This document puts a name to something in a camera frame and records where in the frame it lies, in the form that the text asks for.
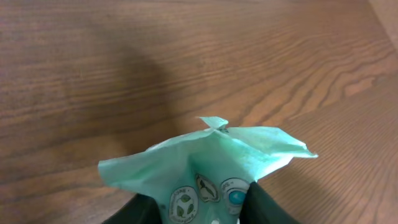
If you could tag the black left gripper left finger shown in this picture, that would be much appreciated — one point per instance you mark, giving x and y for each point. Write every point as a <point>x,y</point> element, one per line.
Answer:
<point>140,209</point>

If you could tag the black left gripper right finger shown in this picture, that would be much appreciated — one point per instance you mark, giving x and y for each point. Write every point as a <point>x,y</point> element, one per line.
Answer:
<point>260,208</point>

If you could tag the green wet wipes pack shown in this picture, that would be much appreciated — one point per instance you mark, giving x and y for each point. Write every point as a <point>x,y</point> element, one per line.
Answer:
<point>204,176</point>

